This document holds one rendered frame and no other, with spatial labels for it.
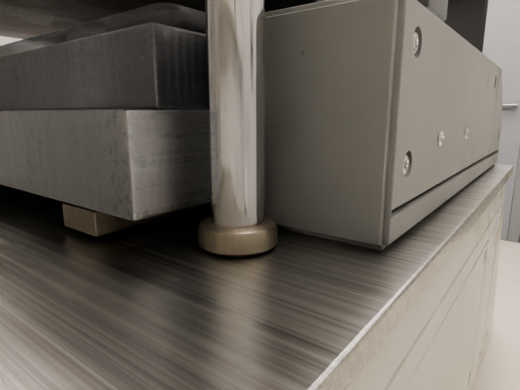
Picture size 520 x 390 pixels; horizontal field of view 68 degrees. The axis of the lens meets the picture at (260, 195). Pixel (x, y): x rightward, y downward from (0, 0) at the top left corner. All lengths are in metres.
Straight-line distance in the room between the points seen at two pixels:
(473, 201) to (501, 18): 3.13
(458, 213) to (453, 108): 0.04
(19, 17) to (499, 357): 0.45
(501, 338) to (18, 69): 0.45
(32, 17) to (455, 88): 0.21
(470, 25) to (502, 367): 3.03
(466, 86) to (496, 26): 3.11
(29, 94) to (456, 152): 0.19
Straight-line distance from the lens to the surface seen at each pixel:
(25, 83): 0.20
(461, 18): 3.37
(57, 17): 0.25
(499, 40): 3.28
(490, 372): 0.42
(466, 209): 0.18
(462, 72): 0.18
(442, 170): 0.17
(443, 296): 0.17
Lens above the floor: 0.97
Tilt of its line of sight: 12 degrees down
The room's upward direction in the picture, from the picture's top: straight up
